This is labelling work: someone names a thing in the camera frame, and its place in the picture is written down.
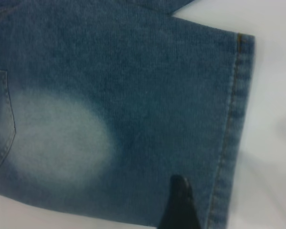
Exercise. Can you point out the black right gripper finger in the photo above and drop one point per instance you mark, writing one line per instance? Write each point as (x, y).
(178, 210)

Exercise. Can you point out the blue denim shorts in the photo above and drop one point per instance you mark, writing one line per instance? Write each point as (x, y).
(133, 95)

